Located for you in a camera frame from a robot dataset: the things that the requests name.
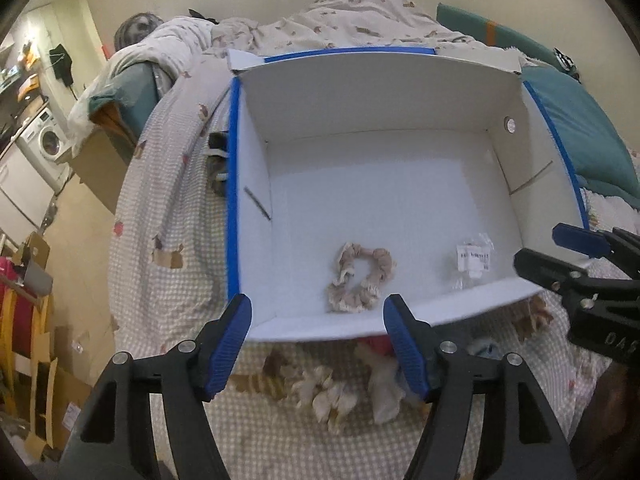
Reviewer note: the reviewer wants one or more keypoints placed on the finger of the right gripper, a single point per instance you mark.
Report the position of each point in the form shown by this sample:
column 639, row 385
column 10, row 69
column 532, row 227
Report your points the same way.
column 618, row 246
column 547, row 272

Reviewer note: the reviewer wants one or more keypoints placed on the light blue fluffy sock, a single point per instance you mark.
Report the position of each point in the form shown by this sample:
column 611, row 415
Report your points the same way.
column 485, row 348

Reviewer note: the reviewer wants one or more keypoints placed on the cardboard bedside box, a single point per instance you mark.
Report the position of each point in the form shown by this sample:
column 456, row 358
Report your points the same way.
column 101, row 164

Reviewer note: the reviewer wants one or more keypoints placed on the white washing machine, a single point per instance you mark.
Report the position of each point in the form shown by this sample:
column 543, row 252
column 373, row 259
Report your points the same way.
column 45, row 144

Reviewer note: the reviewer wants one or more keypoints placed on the pink plush toy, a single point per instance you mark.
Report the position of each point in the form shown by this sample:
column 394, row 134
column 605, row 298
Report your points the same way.
column 380, row 344

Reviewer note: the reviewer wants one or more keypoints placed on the cardboard boxes on floor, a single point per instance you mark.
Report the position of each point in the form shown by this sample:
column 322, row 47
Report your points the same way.
column 42, row 398

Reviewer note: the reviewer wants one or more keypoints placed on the checkered dog print bedspread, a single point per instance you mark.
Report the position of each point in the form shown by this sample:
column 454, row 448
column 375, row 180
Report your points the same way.
column 168, row 277

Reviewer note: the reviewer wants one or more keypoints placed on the crumpled dog print duvet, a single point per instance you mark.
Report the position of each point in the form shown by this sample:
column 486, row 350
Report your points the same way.
column 175, row 45

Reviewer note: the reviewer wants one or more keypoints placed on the black hanging garment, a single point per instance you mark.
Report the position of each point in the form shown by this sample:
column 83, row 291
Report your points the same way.
column 61, row 64

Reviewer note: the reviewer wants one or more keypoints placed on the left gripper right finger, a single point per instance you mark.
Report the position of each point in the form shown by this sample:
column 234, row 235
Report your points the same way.
column 521, row 438

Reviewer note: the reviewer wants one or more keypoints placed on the teal headboard cushion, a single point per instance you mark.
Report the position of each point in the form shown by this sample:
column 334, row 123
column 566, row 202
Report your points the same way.
column 494, row 34

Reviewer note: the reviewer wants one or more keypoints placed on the white kitchen cabinets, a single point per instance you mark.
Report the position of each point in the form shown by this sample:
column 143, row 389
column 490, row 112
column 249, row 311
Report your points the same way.
column 24, row 186

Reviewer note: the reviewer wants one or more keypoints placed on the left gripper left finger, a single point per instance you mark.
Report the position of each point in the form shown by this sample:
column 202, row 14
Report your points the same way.
column 113, row 435

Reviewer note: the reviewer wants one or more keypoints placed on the clear plastic packet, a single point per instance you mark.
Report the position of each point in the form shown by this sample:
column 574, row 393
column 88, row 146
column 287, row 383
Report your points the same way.
column 471, row 265

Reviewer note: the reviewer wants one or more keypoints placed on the right hand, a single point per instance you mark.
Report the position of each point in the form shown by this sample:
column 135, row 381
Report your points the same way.
column 606, row 442

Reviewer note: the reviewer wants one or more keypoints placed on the beige lace scrunchie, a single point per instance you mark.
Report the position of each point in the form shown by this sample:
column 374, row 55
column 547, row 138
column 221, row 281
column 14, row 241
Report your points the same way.
column 343, row 296

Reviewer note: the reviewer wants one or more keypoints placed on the cream white scrunchie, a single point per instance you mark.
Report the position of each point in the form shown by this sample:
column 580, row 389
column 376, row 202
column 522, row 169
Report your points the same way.
column 330, row 400

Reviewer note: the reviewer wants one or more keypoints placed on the teal orange folded blanket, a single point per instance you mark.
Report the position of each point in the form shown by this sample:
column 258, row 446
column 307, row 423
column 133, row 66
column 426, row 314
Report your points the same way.
column 124, row 104

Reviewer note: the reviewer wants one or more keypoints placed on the blue white cardboard box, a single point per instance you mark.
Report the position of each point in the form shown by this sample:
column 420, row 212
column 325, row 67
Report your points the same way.
column 387, row 147

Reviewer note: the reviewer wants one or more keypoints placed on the grey striped plush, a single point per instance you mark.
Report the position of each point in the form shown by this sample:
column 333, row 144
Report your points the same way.
column 135, row 28

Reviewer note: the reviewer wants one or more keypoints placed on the dark olive garment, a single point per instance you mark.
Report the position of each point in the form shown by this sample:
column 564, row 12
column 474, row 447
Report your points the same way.
column 217, row 162

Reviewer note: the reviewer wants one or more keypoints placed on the white sock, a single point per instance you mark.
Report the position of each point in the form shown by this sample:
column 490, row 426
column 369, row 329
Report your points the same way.
column 383, row 388

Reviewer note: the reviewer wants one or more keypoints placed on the teal pillow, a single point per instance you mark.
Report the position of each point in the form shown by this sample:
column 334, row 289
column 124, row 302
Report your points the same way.
column 600, row 159

